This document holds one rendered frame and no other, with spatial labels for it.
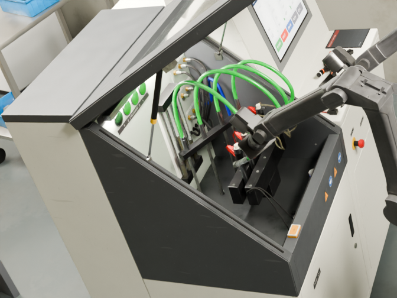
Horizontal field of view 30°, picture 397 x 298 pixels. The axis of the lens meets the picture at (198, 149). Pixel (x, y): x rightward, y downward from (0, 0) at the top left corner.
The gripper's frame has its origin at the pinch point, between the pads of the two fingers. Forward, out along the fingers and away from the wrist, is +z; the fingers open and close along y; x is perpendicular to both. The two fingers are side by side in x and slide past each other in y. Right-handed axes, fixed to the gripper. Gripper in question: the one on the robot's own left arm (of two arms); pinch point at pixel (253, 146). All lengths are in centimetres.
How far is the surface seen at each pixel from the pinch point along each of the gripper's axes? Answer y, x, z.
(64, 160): 49, -35, 8
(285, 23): -54, -33, 55
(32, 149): 54, -45, 10
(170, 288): 48, 18, 35
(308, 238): 2.8, 34.3, 14.5
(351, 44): -77, -11, 74
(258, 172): -1.3, 6.9, 30.0
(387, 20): -142, -15, 173
